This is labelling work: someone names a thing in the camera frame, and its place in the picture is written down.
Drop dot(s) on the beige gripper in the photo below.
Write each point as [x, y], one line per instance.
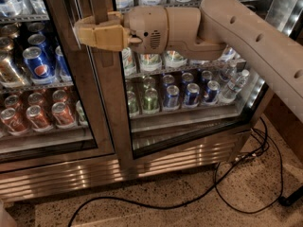
[146, 28]

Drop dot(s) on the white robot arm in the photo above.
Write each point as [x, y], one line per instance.
[202, 34]

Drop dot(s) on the stainless fridge base grille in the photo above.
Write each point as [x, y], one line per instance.
[50, 180]

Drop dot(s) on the white green can left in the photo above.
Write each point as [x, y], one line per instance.
[128, 62]

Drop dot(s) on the white green can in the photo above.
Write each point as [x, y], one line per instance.
[150, 62]
[173, 59]
[128, 62]

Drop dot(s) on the white green can middle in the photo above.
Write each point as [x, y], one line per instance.
[150, 62]

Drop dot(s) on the white green can right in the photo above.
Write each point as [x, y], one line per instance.
[173, 59]

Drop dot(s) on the blue pepsi can front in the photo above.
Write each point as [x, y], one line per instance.
[41, 68]

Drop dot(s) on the blue can left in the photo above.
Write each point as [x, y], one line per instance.
[171, 99]

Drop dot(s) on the blue can middle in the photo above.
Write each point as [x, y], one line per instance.
[191, 95]

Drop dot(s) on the red coke can right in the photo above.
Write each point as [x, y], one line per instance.
[63, 115]

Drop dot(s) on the red coke can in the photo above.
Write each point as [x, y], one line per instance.
[14, 121]
[39, 120]
[63, 115]

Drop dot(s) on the gold can front left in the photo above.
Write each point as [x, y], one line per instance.
[11, 76]

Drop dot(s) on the red coke can middle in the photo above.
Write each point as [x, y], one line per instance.
[39, 120]

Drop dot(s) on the clear water bottle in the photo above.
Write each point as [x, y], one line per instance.
[230, 90]

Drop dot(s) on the red coke can left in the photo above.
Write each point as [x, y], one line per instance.
[14, 121]

